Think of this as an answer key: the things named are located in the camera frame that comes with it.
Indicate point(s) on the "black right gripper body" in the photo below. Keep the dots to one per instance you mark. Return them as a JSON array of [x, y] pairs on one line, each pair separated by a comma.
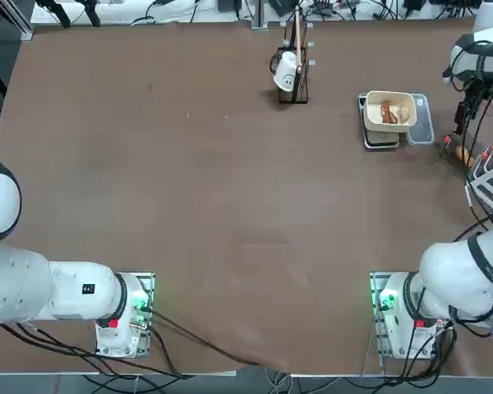
[[478, 92]]

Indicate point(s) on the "orange food item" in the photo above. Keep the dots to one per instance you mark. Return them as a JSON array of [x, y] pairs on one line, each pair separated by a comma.
[[464, 155]]

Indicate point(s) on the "brown fried chicken toy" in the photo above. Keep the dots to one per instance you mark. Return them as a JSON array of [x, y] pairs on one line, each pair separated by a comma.
[[387, 114]]

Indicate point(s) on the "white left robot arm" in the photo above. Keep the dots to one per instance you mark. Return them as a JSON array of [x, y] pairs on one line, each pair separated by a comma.
[[65, 295]]

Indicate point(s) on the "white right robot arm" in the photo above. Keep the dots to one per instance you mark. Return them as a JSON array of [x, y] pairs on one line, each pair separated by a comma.
[[456, 279]]

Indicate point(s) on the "clear plastic container lid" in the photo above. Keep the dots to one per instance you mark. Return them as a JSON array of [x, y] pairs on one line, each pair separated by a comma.
[[424, 133]]

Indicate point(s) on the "cream rectangular container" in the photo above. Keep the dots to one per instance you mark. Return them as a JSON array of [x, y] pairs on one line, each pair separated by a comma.
[[371, 117]]

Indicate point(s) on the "white smiley mug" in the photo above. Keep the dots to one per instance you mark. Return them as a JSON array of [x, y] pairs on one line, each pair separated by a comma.
[[285, 70]]

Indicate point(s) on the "aluminium frame profile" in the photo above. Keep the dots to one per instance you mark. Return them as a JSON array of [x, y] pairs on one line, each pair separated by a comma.
[[22, 24]]

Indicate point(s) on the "aluminium camera post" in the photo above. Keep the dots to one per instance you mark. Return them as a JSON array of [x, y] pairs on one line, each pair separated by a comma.
[[259, 16]]

